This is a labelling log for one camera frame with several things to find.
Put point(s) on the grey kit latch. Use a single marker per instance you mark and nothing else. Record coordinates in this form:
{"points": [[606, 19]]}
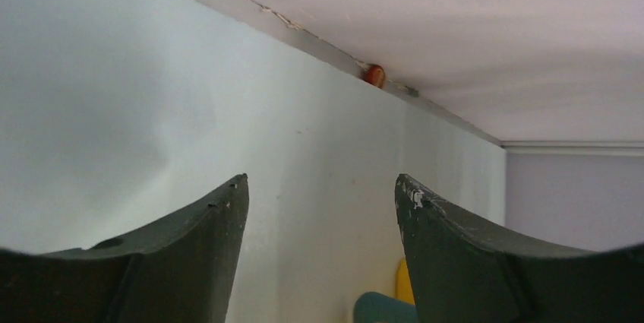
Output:
{"points": [[373, 307]]}

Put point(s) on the small red round tin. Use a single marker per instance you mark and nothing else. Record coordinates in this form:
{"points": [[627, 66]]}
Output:
{"points": [[376, 76]]}

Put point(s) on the yellow medicine kit box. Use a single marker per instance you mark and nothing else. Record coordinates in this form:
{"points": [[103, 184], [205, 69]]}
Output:
{"points": [[403, 286]]}

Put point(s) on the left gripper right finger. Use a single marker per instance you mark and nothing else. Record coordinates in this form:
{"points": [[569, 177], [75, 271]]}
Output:
{"points": [[465, 268]]}

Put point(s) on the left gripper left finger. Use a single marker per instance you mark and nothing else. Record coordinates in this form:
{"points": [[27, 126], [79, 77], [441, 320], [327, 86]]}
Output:
{"points": [[179, 268]]}

